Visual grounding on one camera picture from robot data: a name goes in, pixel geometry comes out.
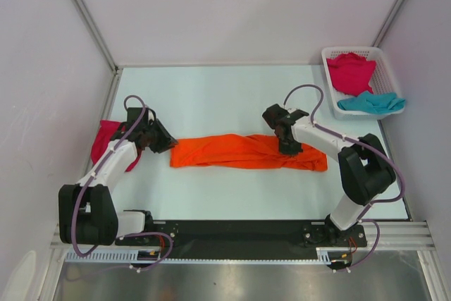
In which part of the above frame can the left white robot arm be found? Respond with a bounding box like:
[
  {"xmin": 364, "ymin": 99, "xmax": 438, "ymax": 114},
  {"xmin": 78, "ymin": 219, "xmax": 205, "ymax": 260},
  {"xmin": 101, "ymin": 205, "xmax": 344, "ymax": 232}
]
[{"xmin": 58, "ymin": 107, "xmax": 178, "ymax": 246}]

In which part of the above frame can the teal t shirt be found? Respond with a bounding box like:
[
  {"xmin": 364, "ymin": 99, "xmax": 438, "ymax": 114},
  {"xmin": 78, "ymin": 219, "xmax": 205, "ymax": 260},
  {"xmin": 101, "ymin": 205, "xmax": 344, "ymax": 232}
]
[{"xmin": 337, "ymin": 91, "xmax": 406, "ymax": 115}]

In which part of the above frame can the orange t shirt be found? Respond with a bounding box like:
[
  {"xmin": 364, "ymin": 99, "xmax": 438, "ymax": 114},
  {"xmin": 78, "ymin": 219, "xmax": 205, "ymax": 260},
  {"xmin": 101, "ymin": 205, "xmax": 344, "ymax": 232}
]
[{"xmin": 170, "ymin": 134, "xmax": 328, "ymax": 172}]

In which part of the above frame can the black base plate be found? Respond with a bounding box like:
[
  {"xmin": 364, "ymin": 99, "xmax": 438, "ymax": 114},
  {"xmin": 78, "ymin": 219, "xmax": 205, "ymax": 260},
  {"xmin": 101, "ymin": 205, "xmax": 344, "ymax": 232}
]
[{"xmin": 115, "ymin": 219, "xmax": 368, "ymax": 260}]

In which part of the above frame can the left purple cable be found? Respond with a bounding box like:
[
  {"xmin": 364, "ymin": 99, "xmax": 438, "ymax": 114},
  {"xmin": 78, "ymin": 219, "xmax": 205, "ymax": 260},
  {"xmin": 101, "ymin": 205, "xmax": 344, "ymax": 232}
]
[{"xmin": 70, "ymin": 94, "xmax": 174, "ymax": 274}]

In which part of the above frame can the folded crimson t shirt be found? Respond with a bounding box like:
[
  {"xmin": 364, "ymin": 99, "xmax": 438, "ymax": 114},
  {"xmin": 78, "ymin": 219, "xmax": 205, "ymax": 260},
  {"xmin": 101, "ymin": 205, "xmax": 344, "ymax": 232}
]
[{"xmin": 90, "ymin": 120, "xmax": 125, "ymax": 165}]

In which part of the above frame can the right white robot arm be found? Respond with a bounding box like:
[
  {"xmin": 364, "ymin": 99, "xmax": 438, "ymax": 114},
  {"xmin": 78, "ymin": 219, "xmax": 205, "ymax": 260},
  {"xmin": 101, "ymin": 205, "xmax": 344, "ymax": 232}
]
[{"xmin": 262, "ymin": 104, "xmax": 396, "ymax": 245}]

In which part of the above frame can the crimson t shirt in basket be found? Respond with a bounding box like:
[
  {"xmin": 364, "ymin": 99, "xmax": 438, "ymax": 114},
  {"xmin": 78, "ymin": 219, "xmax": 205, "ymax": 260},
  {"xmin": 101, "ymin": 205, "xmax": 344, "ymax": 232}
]
[{"xmin": 326, "ymin": 52, "xmax": 376, "ymax": 97}]

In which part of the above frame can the white plastic basket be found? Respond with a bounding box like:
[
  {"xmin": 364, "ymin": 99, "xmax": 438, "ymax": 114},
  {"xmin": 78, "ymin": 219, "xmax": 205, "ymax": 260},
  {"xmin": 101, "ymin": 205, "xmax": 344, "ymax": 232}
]
[{"xmin": 321, "ymin": 47, "xmax": 404, "ymax": 120}]

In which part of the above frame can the aluminium frame rail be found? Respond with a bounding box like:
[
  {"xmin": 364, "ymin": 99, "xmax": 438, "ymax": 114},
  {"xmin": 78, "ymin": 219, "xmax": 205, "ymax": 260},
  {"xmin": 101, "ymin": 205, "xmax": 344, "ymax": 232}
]
[{"xmin": 50, "ymin": 220, "xmax": 434, "ymax": 267}]

